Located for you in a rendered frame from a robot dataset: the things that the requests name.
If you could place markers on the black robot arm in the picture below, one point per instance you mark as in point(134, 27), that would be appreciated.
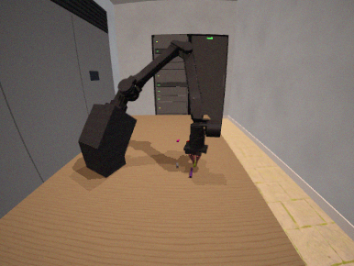
point(127, 87)

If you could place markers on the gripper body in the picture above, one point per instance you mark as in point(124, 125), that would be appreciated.
point(196, 147)

